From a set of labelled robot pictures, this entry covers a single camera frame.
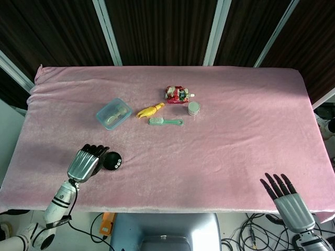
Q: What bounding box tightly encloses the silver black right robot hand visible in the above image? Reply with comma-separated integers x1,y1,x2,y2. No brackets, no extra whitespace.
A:
259,172,316,233

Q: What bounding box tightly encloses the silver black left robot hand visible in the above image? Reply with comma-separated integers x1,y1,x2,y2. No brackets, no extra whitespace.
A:
66,143,110,184

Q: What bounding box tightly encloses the black cup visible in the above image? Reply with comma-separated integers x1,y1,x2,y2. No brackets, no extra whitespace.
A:
101,151,123,172

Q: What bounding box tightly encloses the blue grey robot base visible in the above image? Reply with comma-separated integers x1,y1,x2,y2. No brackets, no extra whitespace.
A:
109,213,223,251

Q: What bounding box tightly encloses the clear blue-rimmed food container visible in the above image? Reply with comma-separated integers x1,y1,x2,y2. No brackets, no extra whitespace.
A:
96,97,133,131

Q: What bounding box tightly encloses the orange box device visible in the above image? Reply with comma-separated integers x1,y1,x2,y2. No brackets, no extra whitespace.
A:
99,212,116,236

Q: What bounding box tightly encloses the yellow rubber chicken toy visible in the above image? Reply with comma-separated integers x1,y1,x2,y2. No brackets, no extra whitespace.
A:
136,102,166,119

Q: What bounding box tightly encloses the green scrub brush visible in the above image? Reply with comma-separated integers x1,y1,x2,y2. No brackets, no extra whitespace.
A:
148,117,184,127

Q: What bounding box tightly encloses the pink plush table cloth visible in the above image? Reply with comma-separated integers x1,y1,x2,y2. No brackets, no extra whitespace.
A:
0,64,335,223

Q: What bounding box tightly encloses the red spouted snack pouch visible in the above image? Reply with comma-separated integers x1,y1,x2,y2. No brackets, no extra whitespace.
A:
164,85,196,105

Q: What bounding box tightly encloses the small white round jar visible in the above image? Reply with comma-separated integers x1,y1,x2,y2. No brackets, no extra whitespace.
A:
187,101,203,116

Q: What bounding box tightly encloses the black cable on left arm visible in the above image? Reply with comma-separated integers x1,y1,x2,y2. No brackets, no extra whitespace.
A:
62,180,79,223

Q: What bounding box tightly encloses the black floor cable tangle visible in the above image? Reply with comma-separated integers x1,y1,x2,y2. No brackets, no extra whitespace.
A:
221,213,296,251

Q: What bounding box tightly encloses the black strap with white lettering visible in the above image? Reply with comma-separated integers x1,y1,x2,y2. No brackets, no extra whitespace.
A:
46,214,73,229

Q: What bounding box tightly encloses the light blue screen frame post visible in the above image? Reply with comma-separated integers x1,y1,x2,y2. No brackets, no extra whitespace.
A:
92,0,123,66
253,0,300,68
203,0,231,66
311,87,335,110
0,49,35,93

